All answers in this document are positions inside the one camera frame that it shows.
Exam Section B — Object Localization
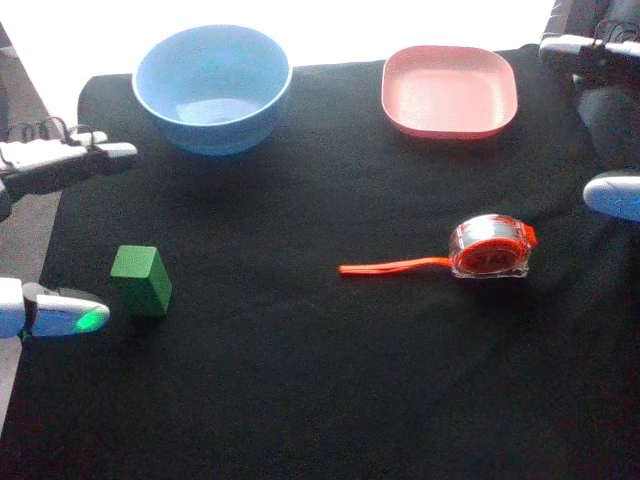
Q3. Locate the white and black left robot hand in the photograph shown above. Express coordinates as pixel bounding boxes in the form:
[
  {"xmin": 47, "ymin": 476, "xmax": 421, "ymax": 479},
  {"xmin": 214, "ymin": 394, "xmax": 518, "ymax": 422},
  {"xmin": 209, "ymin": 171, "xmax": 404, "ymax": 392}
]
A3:
[{"xmin": 0, "ymin": 116, "xmax": 139, "ymax": 347}]

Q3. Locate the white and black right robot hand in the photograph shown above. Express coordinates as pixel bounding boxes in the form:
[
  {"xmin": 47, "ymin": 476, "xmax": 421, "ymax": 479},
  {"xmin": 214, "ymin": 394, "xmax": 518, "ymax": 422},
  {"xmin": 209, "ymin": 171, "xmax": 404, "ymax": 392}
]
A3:
[{"xmin": 538, "ymin": 18, "xmax": 640, "ymax": 224}]

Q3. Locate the clear orange tape measure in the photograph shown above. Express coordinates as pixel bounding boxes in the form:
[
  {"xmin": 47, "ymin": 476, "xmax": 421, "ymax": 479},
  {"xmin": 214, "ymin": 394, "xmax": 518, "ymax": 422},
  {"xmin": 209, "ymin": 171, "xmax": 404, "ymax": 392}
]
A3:
[{"xmin": 338, "ymin": 213, "xmax": 539, "ymax": 281}]

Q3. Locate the green rectangular block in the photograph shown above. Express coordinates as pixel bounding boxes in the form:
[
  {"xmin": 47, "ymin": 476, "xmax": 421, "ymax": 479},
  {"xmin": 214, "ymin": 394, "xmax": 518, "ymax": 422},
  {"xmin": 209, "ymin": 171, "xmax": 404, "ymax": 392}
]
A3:
[{"xmin": 109, "ymin": 244, "xmax": 174, "ymax": 320}]

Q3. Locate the blue bowl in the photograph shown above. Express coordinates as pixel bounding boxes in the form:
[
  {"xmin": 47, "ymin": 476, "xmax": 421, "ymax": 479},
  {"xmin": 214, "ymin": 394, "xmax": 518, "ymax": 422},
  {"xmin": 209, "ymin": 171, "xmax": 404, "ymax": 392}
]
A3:
[{"xmin": 131, "ymin": 23, "xmax": 294, "ymax": 157}]

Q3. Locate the pink square plate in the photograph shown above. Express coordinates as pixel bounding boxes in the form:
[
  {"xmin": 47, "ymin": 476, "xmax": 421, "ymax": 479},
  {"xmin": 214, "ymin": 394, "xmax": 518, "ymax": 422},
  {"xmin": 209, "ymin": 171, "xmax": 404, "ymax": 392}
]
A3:
[{"xmin": 380, "ymin": 44, "xmax": 519, "ymax": 141}]

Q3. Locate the black table cloth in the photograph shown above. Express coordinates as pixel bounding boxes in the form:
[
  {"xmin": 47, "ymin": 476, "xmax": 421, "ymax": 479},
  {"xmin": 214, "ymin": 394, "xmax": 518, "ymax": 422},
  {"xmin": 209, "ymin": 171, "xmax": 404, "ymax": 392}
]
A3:
[{"xmin": 0, "ymin": 43, "xmax": 640, "ymax": 480}]

